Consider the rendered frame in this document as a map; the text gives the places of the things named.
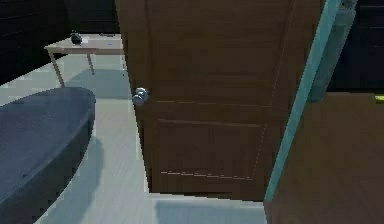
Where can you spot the light tan wooden table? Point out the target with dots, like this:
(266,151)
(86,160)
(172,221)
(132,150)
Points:
(96,46)

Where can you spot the brown wooden room door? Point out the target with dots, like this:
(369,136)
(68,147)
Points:
(213,100)

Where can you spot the silver round door knob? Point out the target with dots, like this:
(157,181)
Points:
(140,96)

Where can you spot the black round object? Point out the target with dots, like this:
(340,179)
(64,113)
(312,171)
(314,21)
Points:
(76,38)

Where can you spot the small yellow green object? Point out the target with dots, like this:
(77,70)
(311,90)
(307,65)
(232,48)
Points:
(379,98)

